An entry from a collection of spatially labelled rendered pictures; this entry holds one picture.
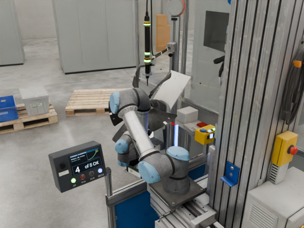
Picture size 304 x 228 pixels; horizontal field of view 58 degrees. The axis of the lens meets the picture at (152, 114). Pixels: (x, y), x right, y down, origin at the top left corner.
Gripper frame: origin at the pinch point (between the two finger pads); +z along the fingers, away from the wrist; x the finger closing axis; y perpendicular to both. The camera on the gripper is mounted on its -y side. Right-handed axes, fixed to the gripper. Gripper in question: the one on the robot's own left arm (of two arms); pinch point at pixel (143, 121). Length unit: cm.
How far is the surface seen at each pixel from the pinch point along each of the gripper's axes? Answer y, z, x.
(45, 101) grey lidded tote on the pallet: 239, 173, 86
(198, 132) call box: -36.1, 17.1, 13.7
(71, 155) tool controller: 16, -61, -11
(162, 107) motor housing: -3.3, 35.4, 5.5
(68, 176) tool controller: 17, -66, -1
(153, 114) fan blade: -2.9, 13.3, 0.7
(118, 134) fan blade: 23.6, 6.4, 18.0
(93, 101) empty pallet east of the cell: 194, 246, 114
